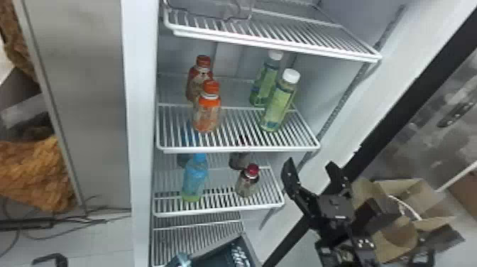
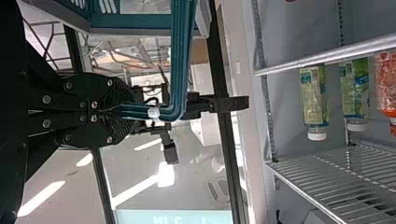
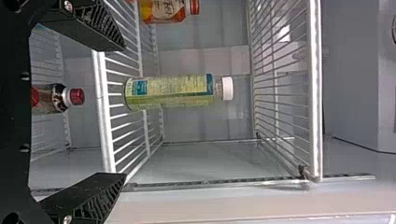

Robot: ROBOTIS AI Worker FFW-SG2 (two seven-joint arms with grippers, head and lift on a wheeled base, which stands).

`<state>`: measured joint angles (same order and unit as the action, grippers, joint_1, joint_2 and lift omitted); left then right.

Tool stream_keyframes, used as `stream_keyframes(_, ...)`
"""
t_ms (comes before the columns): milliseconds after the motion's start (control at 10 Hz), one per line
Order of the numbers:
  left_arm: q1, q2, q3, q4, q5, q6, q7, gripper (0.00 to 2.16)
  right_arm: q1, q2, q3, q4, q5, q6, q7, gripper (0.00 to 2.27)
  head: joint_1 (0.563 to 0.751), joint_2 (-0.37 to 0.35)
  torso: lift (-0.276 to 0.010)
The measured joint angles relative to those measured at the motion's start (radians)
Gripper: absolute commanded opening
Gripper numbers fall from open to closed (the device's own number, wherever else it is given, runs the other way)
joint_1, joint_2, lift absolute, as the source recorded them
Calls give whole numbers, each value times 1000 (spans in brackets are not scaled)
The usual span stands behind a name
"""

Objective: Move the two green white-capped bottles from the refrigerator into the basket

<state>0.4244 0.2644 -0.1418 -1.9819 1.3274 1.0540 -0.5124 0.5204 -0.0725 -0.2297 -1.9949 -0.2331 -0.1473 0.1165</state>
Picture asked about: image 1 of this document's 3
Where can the blue bottle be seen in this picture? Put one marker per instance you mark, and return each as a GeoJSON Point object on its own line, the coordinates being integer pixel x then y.
{"type": "Point", "coordinates": [194, 179]}

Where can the cardboard box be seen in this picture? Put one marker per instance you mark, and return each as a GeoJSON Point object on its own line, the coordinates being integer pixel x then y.
{"type": "Point", "coordinates": [421, 194]}

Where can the fridge door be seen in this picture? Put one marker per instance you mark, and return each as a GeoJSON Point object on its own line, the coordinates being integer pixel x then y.
{"type": "Point", "coordinates": [406, 102]}

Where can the white fridge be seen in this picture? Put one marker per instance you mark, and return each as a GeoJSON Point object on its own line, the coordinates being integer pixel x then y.
{"type": "Point", "coordinates": [93, 112]}

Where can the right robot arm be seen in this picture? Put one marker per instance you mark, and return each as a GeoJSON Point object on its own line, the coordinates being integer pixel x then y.
{"type": "Point", "coordinates": [335, 257]}

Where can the clear bottle with red cap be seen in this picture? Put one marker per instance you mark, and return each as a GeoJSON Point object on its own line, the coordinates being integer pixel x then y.
{"type": "Point", "coordinates": [248, 184]}

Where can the green bottle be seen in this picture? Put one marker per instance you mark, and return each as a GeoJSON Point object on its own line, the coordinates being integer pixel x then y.
{"type": "Point", "coordinates": [279, 104]}
{"type": "Point", "coordinates": [264, 84]}

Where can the brown woven basket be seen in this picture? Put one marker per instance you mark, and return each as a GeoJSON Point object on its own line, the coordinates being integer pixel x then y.
{"type": "Point", "coordinates": [33, 175]}
{"type": "Point", "coordinates": [15, 41]}

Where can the grey bottle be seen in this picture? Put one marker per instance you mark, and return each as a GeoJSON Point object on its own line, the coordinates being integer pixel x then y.
{"type": "Point", "coordinates": [239, 161]}

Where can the orange bottle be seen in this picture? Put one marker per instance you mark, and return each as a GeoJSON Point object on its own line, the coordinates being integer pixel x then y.
{"type": "Point", "coordinates": [207, 113]}

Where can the clear box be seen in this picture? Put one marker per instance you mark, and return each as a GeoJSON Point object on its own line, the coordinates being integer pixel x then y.
{"type": "Point", "coordinates": [208, 7]}

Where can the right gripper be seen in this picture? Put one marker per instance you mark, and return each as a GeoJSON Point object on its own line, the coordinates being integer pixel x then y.
{"type": "Point", "coordinates": [331, 214]}

